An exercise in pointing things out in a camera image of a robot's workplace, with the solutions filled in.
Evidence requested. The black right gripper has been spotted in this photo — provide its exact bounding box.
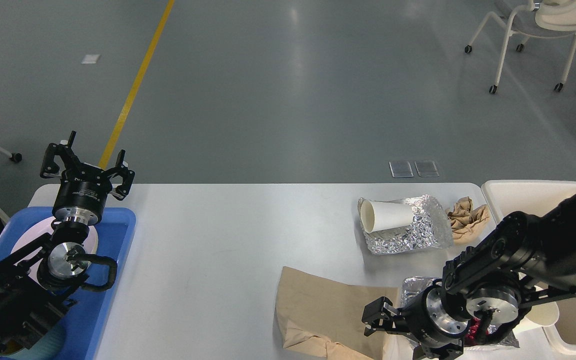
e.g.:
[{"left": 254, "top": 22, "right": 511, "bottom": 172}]
[{"left": 361, "top": 287, "right": 471, "bottom": 360}]

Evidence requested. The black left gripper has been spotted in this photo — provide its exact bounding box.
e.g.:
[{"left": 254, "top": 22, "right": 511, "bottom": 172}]
[{"left": 39, "top": 131, "right": 135, "bottom": 226}]

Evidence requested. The pink plate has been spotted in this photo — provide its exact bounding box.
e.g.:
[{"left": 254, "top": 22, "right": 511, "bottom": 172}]
[{"left": 10, "top": 217, "right": 98, "bottom": 281}]

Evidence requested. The brown paper bag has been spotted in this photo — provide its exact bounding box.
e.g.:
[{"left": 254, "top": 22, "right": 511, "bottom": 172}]
[{"left": 275, "top": 266, "right": 400, "bottom": 360}]

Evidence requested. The teal mug yellow inside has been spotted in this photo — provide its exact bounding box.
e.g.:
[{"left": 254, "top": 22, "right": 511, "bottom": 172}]
[{"left": 3, "top": 325, "right": 66, "bottom": 360}]

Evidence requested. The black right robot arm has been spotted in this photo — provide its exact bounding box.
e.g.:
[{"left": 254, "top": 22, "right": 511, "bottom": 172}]
[{"left": 361, "top": 194, "right": 576, "bottom": 360}]

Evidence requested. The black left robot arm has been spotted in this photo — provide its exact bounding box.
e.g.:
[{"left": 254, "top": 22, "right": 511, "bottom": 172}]
[{"left": 0, "top": 131, "right": 135, "bottom": 356}]

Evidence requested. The crumpled aluminium foil lower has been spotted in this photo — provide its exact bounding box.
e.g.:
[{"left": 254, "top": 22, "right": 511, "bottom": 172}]
[{"left": 398, "top": 276, "right": 520, "bottom": 351}]

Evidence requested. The crumpled aluminium foil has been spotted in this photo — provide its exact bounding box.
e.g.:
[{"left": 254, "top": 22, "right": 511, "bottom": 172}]
[
  {"left": 358, "top": 194, "right": 454, "bottom": 255},
  {"left": 398, "top": 276, "right": 520, "bottom": 351}
]

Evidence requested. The crushed red soda can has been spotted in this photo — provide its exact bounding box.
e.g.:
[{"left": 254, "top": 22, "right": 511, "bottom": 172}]
[{"left": 464, "top": 317, "right": 490, "bottom": 347}]

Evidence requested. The crumpled aluminium foil upper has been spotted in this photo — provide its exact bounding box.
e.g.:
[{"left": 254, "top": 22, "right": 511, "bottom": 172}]
[{"left": 358, "top": 194, "right": 454, "bottom": 255}]

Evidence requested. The crumpled brown paper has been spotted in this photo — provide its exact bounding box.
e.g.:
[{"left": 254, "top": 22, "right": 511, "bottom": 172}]
[{"left": 446, "top": 196, "right": 490, "bottom": 245}]

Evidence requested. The white paper cup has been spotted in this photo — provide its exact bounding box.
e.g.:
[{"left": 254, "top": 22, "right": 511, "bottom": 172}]
[
  {"left": 359, "top": 199, "right": 415, "bottom": 233},
  {"left": 513, "top": 301, "right": 560, "bottom": 334}
]

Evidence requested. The white paper cup lower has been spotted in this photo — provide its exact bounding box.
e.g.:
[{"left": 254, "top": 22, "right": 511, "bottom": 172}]
[{"left": 513, "top": 301, "right": 560, "bottom": 334}]

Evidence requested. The blue plastic tray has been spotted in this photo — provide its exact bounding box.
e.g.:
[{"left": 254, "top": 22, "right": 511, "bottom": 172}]
[{"left": 0, "top": 207, "right": 137, "bottom": 360}]

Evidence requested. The white plastic bin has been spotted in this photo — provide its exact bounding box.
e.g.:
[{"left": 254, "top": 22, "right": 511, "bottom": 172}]
[{"left": 482, "top": 180, "right": 576, "bottom": 357}]

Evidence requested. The white chair on wheels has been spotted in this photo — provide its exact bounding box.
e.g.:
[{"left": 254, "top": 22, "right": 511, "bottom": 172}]
[{"left": 464, "top": 0, "right": 576, "bottom": 94}]

